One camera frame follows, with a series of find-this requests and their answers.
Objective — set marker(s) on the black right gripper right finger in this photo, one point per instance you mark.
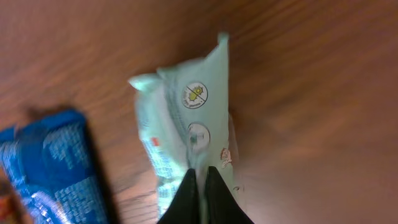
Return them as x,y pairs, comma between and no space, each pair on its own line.
222,207

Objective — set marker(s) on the blue Oreo cookie pack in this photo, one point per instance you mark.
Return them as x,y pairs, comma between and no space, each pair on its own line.
48,163

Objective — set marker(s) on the orange Kleenex tissue pack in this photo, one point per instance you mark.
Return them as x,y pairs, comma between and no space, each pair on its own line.
9,211

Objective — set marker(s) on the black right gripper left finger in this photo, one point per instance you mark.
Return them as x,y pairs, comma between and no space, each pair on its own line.
185,208

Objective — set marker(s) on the teal wipes packet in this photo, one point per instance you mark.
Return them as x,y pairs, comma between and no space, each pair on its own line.
183,122

